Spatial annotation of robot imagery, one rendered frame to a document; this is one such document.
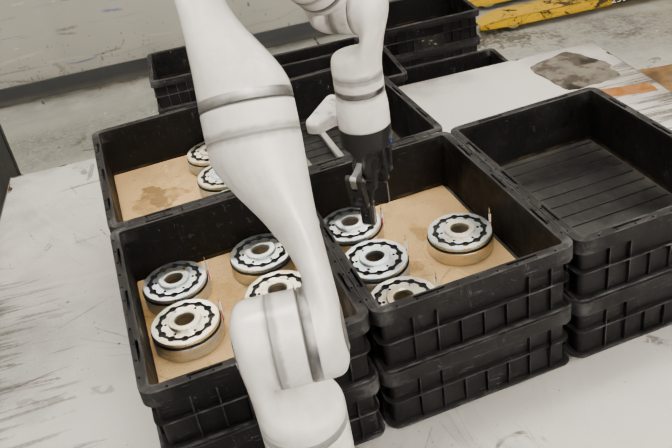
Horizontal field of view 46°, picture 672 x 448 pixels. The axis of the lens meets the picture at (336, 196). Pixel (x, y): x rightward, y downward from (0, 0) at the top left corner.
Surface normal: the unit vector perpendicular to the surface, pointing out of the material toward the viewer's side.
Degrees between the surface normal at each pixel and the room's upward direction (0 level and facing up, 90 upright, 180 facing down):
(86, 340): 0
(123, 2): 90
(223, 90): 58
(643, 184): 0
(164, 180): 0
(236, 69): 44
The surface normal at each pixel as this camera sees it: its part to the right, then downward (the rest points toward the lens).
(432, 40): 0.23, 0.49
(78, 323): -0.14, -0.84
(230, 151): -0.40, 0.17
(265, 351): 0.05, -0.04
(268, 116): 0.44, -0.08
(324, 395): 0.18, -0.83
